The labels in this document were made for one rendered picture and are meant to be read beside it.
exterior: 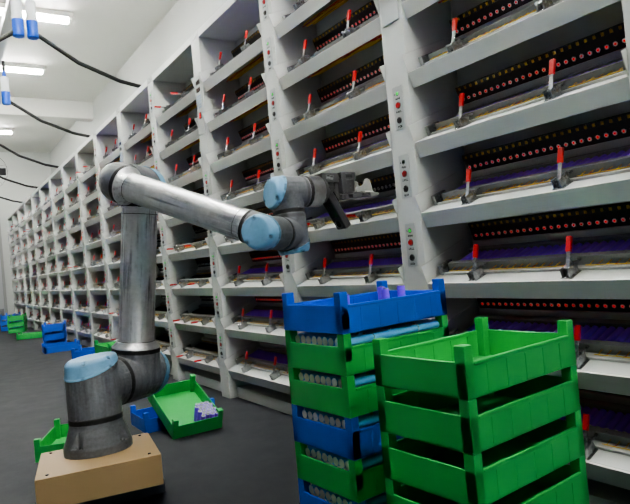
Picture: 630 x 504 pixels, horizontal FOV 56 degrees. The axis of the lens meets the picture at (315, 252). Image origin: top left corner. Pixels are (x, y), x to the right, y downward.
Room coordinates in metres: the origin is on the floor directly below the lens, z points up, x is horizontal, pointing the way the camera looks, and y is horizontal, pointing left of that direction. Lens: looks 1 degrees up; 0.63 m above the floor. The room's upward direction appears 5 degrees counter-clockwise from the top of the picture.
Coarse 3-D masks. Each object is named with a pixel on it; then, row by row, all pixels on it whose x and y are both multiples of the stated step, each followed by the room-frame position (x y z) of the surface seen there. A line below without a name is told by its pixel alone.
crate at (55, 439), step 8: (56, 424) 2.36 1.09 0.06; (64, 424) 2.38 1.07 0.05; (48, 432) 2.27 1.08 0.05; (56, 432) 2.36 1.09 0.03; (64, 432) 2.38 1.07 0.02; (40, 440) 2.10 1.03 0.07; (48, 440) 2.26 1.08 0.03; (56, 440) 2.34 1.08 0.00; (64, 440) 2.33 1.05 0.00; (40, 448) 2.09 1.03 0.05; (48, 448) 2.10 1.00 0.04; (56, 448) 2.10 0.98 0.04
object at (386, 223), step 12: (384, 192) 2.02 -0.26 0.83; (396, 204) 1.72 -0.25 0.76; (312, 216) 2.28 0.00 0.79; (384, 216) 1.81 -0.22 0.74; (396, 216) 1.74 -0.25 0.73; (312, 228) 2.16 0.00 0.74; (324, 228) 2.05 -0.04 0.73; (336, 228) 1.99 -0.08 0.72; (348, 228) 1.94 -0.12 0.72; (360, 228) 1.89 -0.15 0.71; (372, 228) 1.84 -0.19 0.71; (384, 228) 1.79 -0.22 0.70; (396, 228) 1.75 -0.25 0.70; (312, 240) 2.14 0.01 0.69; (324, 240) 2.08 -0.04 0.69
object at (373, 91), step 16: (368, 64) 2.01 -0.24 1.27; (336, 80) 2.17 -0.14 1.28; (352, 80) 1.89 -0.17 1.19; (368, 80) 2.04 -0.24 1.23; (384, 80) 1.72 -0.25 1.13; (320, 96) 2.28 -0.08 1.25; (336, 96) 2.20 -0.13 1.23; (352, 96) 1.87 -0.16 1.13; (368, 96) 1.80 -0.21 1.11; (384, 96) 1.75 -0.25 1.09; (304, 112) 2.28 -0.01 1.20; (320, 112) 2.09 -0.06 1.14; (336, 112) 1.95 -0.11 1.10; (352, 112) 1.89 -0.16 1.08; (288, 128) 2.19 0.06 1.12; (304, 128) 2.12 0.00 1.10
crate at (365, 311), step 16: (288, 304) 1.27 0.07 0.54; (304, 304) 1.31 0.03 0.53; (320, 304) 1.34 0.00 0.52; (336, 304) 1.13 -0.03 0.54; (352, 304) 1.14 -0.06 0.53; (368, 304) 1.16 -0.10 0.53; (384, 304) 1.19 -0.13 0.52; (400, 304) 1.22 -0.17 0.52; (416, 304) 1.24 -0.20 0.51; (432, 304) 1.27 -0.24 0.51; (288, 320) 1.27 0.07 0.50; (304, 320) 1.22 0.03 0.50; (320, 320) 1.17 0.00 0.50; (336, 320) 1.13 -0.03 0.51; (352, 320) 1.14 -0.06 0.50; (368, 320) 1.16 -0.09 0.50; (384, 320) 1.19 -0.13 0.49; (400, 320) 1.21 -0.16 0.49
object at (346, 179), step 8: (320, 176) 1.71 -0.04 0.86; (328, 176) 1.72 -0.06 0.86; (336, 176) 1.73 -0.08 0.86; (344, 176) 1.73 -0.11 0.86; (352, 176) 1.75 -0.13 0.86; (328, 184) 1.72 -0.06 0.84; (336, 184) 1.74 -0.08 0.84; (344, 184) 1.73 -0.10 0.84; (352, 184) 1.76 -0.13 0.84; (328, 192) 1.69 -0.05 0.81; (336, 192) 1.73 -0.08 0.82; (344, 192) 1.73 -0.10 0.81; (352, 192) 1.74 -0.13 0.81; (344, 200) 1.76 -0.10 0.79
